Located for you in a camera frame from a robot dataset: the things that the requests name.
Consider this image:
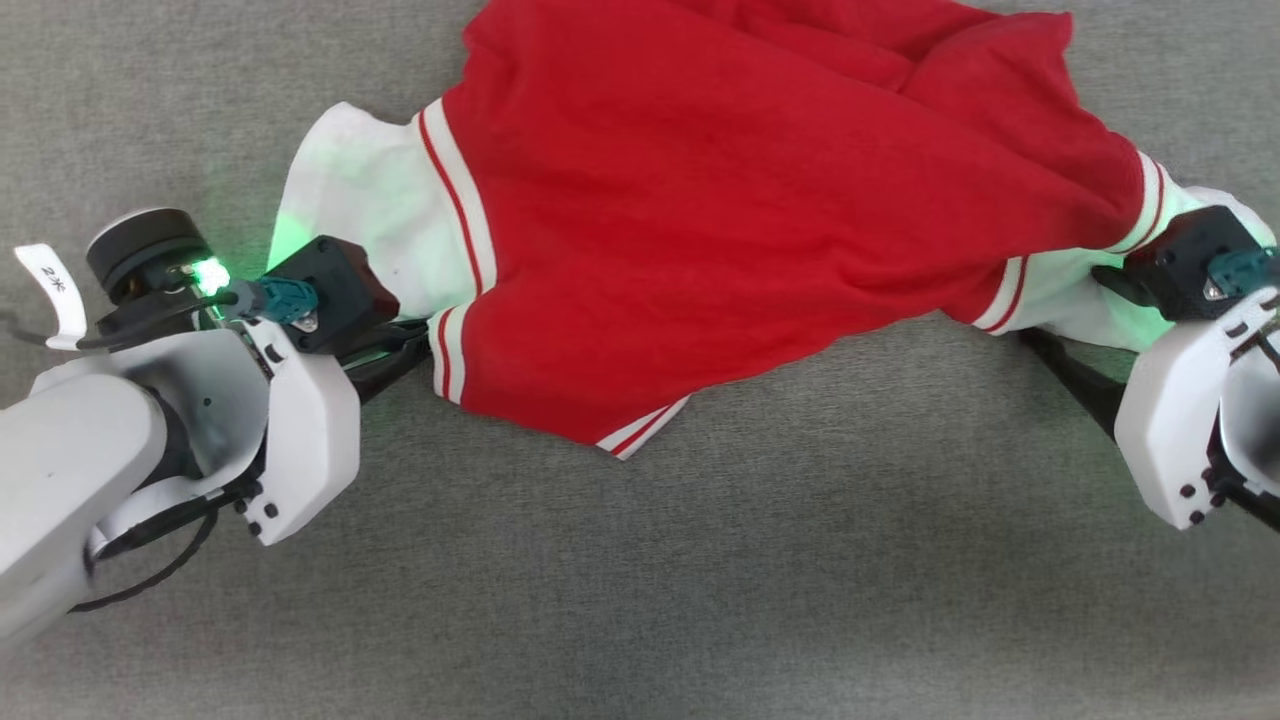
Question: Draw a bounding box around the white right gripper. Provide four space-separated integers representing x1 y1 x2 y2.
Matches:
1020 290 1280 531

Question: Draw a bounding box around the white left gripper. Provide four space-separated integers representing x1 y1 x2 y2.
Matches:
235 318 434 547

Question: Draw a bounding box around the red and white shirt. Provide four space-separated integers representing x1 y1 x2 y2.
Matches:
268 0 1279 461

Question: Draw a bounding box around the grey fabric sofa seat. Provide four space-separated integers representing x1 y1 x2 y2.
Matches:
0 0 1280 720

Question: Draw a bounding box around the teal left camera connector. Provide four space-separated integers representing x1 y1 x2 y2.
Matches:
238 278 320 327

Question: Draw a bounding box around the teal camera connector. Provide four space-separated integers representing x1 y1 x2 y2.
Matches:
1205 248 1280 302
238 278 320 327

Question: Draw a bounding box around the teal right camera connector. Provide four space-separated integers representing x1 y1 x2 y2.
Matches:
1205 248 1280 302

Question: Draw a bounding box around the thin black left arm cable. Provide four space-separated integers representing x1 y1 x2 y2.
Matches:
68 480 251 614

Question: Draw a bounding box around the white paper cable label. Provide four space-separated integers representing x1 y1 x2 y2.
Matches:
14 243 90 352

